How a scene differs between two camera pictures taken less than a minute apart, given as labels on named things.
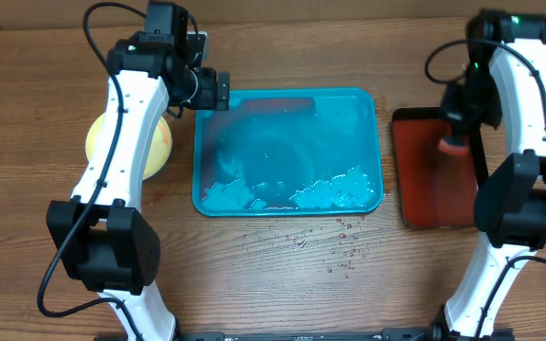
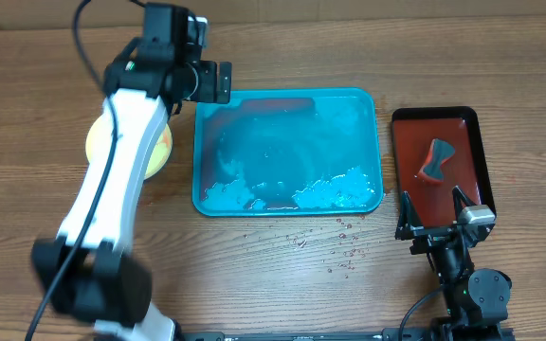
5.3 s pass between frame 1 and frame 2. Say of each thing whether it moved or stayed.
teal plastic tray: stayed
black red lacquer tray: stayed
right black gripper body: moved
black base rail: stayed
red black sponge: moved
